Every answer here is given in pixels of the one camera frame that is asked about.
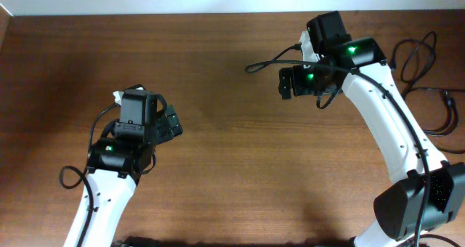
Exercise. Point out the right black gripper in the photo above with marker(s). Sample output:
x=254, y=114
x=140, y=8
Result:
x=285, y=83

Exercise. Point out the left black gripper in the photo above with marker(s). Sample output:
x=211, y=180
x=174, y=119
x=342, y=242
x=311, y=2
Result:
x=167, y=132

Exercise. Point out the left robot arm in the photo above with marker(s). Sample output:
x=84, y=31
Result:
x=116, y=161

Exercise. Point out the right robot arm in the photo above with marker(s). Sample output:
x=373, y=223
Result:
x=427, y=191

